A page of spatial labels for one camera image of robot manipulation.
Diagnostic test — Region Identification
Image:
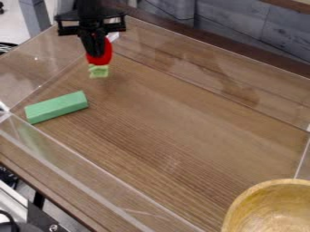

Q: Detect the black metal bracket with screw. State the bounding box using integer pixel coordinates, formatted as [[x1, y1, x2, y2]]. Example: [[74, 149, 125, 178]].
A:
[[27, 202, 71, 232]]

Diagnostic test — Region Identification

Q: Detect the clear acrylic corner bracket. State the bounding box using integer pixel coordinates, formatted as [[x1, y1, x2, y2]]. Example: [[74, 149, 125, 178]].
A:
[[106, 16, 122, 44]]

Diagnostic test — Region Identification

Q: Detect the red toy fruit green stem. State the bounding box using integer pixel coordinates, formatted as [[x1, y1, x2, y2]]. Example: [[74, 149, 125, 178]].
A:
[[86, 38, 113, 78]]

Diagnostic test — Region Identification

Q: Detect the grey post upper left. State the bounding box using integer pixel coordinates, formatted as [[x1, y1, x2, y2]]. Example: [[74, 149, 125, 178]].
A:
[[19, 0, 51, 37]]

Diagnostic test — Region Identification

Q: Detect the wooden bowl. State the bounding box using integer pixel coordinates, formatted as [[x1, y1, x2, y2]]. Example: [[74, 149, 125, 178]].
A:
[[221, 179, 310, 232]]

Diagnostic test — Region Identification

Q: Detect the clear acrylic tray enclosure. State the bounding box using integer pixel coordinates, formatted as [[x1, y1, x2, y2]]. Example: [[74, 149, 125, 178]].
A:
[[0, 19, 310, 232]]

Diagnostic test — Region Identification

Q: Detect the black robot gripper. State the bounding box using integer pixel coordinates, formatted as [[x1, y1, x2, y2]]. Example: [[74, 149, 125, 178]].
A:
[[55, 0, 126, 57]]

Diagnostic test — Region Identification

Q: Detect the black cable lower left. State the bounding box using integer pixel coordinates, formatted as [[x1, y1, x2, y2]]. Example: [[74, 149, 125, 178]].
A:
[[0, 209, 22, 232]]

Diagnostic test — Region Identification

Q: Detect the green rectangular foam block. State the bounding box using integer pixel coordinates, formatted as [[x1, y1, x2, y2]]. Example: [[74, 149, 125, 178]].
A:
[[25, 91, 89, 124]]

